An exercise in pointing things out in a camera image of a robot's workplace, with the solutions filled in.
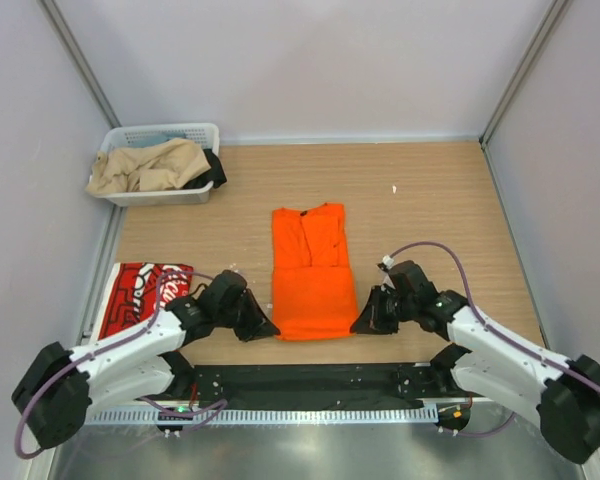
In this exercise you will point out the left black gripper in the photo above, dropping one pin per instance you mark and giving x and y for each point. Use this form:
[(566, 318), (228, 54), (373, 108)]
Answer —
[(258, 324)]

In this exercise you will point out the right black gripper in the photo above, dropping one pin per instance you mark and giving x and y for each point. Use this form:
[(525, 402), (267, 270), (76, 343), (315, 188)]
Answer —
[(372, 319)]

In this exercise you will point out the orange t shirt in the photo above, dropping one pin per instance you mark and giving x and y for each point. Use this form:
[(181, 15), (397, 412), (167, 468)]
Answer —
[(313, 288)]

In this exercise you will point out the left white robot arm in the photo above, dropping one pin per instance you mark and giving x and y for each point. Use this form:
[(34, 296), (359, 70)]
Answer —
[(120, 360)]

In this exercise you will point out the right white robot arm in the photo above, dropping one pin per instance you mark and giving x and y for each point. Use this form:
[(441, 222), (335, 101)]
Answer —
[(558, 395)]

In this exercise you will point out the red coca cola t shirt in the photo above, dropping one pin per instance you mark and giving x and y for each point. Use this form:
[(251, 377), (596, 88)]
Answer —
[(131, 292)]

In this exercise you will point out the black t shirt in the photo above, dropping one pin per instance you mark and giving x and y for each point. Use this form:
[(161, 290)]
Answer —
[(215, 175)]

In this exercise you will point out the beige t shirt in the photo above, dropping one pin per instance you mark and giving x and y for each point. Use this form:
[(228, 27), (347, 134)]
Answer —
[(163, 167)]

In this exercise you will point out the white plastic basket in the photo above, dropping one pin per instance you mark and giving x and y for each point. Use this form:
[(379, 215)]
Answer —
[(206, 135)]

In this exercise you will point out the light blue cloth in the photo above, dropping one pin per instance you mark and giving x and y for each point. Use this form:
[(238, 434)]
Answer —
[(156, 139)]

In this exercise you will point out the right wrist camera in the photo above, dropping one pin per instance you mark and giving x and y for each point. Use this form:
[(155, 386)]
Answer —
[(407, 282)]

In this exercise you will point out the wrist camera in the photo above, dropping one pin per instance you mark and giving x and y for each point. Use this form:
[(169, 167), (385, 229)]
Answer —
[(225, 292), (407, 282)]

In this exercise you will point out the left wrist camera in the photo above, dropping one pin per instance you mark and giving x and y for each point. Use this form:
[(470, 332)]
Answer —
[(225, 292)]

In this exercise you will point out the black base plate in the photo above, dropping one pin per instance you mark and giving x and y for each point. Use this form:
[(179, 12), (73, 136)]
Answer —
[(321, 387)]

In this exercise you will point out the aluminium frame rail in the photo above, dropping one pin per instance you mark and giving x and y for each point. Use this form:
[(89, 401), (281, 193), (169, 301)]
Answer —
[(307, 387)]

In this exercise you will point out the white slotted cable duct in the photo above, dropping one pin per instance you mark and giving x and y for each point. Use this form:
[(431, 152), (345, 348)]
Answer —
[(146, 415)]

